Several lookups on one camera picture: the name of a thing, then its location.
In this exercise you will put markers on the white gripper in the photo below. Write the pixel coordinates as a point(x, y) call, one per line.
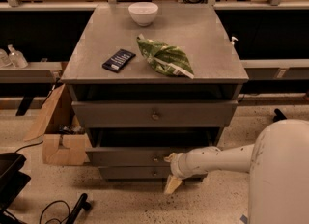
point(177, 167)

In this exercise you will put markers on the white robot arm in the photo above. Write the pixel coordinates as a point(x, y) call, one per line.
point(278, 165)

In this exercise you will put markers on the grey drawer cabinet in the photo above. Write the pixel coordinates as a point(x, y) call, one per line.
point(195, 29)

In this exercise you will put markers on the grey top drawer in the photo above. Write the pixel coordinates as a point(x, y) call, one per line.
point(120, 113)

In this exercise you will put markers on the blue floor tape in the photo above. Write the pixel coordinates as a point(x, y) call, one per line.
point(244, 219)

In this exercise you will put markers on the open cardboard box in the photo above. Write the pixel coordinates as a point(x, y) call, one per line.
point(64, 142)

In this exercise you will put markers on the green chip bag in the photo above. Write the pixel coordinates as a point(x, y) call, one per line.
point(163, 58)

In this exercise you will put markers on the black equipment leg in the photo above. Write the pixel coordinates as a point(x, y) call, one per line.
point(278, 115)

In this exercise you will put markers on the white pump bottle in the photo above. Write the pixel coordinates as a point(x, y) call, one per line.
point(234, 40)

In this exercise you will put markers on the black chair base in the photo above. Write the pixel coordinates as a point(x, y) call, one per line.
point(12, 181)

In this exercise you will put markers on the white ceramic bowl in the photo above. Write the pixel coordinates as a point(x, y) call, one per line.
point(143, 13)

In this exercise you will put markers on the clear sanitizer bottle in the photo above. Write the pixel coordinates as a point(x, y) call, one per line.
point(17, 58)

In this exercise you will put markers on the clear plastic bottle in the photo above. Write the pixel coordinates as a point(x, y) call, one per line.
point(4, 59)

